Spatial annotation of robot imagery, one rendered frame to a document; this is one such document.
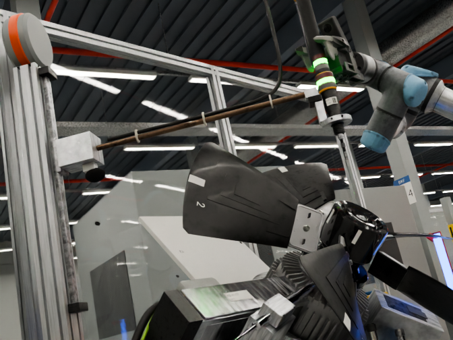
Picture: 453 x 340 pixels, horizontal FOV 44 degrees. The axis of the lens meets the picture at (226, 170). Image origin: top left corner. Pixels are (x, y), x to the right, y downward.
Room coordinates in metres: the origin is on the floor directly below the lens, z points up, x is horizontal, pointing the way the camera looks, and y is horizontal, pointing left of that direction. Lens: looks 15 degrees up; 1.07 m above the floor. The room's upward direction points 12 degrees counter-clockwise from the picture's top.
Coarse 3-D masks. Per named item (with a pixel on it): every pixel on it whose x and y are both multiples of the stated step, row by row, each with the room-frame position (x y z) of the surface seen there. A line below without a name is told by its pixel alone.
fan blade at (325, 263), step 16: (304, 256) 0.85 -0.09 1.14; (320, 256) 0.89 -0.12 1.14; (336, 256) 0.95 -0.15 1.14; (320, 272) 0.86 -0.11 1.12; (336, 272) 0.91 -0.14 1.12; (320, 288) 0.83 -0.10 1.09; (336, 288) 0.88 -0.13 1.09; (352, 288) 0.97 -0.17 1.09; (336, 304) 0.85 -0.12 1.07; (352, 304) 0.92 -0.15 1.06; (352, 320) 0.88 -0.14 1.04; (352, 336) 0.85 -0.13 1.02
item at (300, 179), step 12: (276, 168) 1.39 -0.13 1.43; (288, 168) 1.38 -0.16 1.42; (300, 168) 1.37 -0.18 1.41; (312, 168) 1.37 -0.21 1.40; (324, 168) 1.36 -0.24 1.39; (276, 180) 1.34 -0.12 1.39; (288, 180) 1.33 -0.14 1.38; (300, 180) 1.32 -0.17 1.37; (312, 180) 1.31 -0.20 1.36; (324, 180) 1.30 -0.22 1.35; (300, 192) 1.28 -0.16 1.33; (312, 192) 1.27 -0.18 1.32; (324, 192) 1.25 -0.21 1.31; (312, 204) 1.24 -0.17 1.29
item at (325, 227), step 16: (336, 208) 1.10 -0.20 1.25; (352, 208) 1.13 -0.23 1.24; (336, 224) 1.09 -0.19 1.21; (352, 224) 1.07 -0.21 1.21; (368, 224) 1.10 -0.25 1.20; (384, 224) 1.13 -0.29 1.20; (320, 240) 1.13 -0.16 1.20; (336, 240) 1.10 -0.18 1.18; (352, 240) 1.08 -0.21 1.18; (368, 240) 1.08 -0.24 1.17; (352, 256) 1.10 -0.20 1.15; (368, 256) 1.11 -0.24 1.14
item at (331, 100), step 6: (324, 90) 1.21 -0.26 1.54; (330, 90) 1.21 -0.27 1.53; (324, 96) 1.21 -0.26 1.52; (330, 96) 1.21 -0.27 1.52; (336, 96) 1.21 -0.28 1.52; (324, 102) 1.22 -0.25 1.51; (330, 102) 1.21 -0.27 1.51; (336, 102) 1.21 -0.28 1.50; (330, 108) 1.21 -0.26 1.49; (336, 108) 1.21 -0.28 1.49; (330, 114) 1.21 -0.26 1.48; (336, 114) 1.21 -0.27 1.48; (336, 126) 1.21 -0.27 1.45; (342, 126) 1.21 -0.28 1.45; (336, 132) 1.21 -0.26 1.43; (342, 132) 1.22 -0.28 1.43
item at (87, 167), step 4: (84, 164) 1.28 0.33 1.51; (88, 164) 1.28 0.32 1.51; (92, 164) 1.28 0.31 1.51; (96, 164) 1.30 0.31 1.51; (84, 168) 1.28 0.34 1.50; (88, 168) 1.28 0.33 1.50; (92, 168) 1.28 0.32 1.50; (96, 168) 1.28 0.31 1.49; (84, 172) 1.29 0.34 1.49; (88, 172) 1.28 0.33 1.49; (92, 172) 1.27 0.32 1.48; (96, 172) 1.28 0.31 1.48; (100, 172) 1.28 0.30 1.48; (104, 172) 1.29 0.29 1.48; (88, 176) 1.28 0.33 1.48; (92, 176) 1.28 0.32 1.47; (96, 176) 1.28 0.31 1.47; (100, 176) 1.28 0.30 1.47; (104, 176) 1.30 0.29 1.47; (88, 180) 1.29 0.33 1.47; (92, 180) 1.28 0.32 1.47; (96, 180) 1.29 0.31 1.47; (100, 180) 1.30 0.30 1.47
